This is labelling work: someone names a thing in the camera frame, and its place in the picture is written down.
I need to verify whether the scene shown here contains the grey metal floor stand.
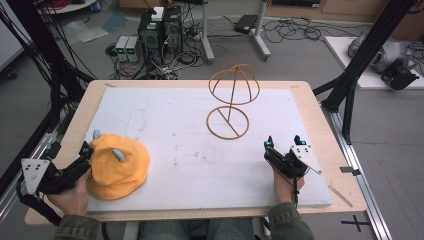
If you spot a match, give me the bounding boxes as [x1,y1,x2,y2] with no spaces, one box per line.
[199,0,272,65]

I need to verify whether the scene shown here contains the white foam mat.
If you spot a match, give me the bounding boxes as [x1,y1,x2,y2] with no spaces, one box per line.
[84,86,334,214]

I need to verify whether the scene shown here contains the thin wooden stick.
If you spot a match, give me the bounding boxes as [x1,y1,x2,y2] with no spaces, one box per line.
[327,184,354,208]

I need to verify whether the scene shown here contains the wooden wire hat stand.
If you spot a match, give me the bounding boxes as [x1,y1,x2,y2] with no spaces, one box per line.
[205,62,261,141]

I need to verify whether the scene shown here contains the person's left hand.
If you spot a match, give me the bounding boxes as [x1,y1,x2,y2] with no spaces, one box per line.
[45,170,92,217]

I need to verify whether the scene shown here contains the yellow bucket hat blue ears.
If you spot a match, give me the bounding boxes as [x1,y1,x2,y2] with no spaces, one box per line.
[85,128,151,201]

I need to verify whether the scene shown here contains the white platform board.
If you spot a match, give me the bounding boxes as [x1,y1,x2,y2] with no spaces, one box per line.
[324,35,424,91]

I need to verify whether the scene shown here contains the loose black floor cables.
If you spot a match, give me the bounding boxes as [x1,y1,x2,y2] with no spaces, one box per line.
[261,15,366,44]

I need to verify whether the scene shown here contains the clear plastic sheet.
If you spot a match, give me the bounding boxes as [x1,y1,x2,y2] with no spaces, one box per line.
[62,19,110,45]

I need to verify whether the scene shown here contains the black metal frame post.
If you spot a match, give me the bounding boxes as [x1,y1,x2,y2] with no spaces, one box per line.
[6,0,98,121]
[312,0,418,145]

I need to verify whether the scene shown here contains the tangle of computer cables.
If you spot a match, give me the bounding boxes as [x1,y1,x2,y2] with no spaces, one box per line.
[105,19,209,81]

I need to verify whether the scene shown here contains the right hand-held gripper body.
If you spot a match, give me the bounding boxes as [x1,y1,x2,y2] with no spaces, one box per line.
[264,143,323,180]

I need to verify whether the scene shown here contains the white cabinet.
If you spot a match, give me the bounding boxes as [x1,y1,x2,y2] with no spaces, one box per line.
[0,0,25,73]

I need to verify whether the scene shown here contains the white box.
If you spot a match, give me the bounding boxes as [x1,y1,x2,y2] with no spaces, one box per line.
[150,6,165,23]

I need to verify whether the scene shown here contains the black computer tower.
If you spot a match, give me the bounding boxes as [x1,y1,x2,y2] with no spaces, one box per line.
[162,5,185,64]
[137,10,165,65]

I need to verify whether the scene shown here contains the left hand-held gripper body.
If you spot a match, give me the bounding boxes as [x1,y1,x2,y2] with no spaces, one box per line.
[20,151,93,196]

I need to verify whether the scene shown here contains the aluminium rail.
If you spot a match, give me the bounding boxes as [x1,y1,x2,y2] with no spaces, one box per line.
[320,101,394,240]
[0,128,64,223]

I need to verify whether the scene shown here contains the black tape cross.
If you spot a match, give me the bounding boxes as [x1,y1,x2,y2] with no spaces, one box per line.
[340,214,371,233]

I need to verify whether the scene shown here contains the grey robot shell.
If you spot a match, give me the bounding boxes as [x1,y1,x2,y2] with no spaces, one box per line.
[347,30,416,75]

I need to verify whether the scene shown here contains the round white table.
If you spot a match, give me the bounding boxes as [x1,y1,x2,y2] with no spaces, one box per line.
[35,0,98,15]

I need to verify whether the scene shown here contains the black device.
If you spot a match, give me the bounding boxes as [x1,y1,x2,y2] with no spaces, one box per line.
[380,57,421,91]

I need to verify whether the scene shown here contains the person's right hand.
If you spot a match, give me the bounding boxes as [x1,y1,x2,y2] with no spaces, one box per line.
[272,167,306,205]

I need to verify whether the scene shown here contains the person's legs in jeans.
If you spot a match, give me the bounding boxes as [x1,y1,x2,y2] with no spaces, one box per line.
[137,217,257,240]

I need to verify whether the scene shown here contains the bundle of black cables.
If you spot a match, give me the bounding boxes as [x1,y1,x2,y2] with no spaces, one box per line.
[0,0,68,111]

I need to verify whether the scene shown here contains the small metal bracket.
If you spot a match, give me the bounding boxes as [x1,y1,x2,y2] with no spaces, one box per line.
[339,165,362,177]

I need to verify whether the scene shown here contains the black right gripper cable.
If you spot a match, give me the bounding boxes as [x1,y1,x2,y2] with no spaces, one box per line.
[290,169,300,210]

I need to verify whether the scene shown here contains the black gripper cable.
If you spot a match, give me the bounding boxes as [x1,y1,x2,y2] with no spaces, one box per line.
[290,169,300,210]
[15,174,64,227]

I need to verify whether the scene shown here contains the flat black box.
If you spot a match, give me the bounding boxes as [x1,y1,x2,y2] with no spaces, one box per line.
[233,13,260,35]

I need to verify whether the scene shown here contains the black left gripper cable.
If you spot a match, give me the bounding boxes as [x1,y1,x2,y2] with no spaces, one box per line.
[15,174,64,227]

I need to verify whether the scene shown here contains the grey power supply unit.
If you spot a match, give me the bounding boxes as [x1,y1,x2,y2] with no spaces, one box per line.
[114,35,130,63]
[125,35,143,63]

